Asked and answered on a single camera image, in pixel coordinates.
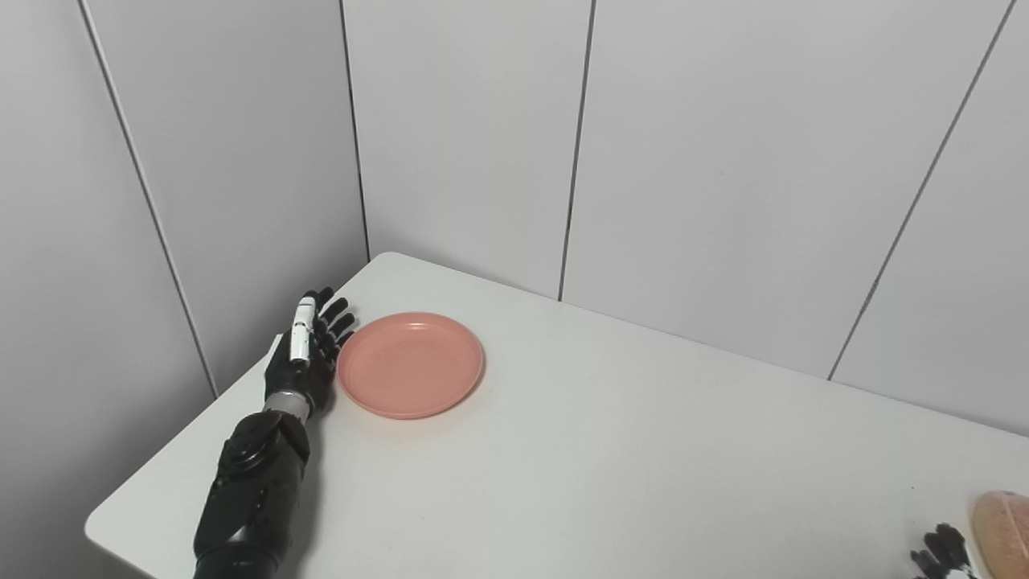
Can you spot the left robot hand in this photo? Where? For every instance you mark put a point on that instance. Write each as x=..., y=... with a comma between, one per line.
x=305, y=354

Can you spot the pink plate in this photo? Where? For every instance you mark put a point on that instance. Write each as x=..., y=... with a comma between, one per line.
x=410, y=366

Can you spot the bread roll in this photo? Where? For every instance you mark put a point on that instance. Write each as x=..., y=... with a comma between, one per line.
x=1005, y=531

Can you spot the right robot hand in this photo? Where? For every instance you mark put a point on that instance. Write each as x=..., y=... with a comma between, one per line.
x=940, y=555

